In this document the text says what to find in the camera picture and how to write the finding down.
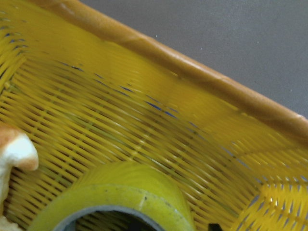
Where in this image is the yellow tape roll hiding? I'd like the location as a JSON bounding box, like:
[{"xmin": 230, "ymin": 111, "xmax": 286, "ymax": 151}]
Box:
[{"xmin": 28, "ymin": 161, "xmax": 196, "ymax": 231}]

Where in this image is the toy croissant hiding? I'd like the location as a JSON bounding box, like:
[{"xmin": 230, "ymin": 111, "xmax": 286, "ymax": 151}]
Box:
[{"xmin": 0, "ymin": 122, "xmax": 39, "ymax": 231}]

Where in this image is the yellow plastic woven basket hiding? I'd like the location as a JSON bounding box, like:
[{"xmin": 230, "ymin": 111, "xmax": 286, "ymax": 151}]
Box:
[{"xmin": 0, "ymin": 0, "xmax": 308, "ymax": 231}]

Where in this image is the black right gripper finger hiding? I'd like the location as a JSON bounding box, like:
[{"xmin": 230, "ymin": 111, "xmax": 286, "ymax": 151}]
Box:
[{"xmin": 208, "ymin": 223, "xmax": 223, "ymax": 231}]

